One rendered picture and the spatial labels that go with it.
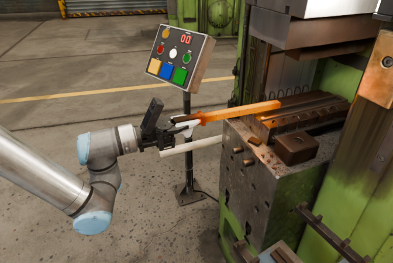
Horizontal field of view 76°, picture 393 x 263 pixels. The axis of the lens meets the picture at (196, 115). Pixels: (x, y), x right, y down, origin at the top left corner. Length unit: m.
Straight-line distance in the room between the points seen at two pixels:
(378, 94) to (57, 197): 0.82
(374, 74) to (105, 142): 0.73
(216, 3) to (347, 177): 5.06
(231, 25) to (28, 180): 5.47
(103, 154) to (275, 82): 0.79
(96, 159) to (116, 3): 8.09
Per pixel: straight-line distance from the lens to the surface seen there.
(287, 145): 0.88
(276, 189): 0.89
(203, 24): 5.75
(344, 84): 1.30
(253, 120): 1.00
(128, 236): 1.83
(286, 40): 0.79
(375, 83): 0.77
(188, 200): 1.93
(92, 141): 0.77
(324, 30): 0.88
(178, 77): 1.25
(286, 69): 1.21
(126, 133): 0.77
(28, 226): 2.12
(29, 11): 9.21
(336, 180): 0.97
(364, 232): 1.00
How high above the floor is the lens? 1.50
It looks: 32 degrees down
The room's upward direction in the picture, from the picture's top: straight up
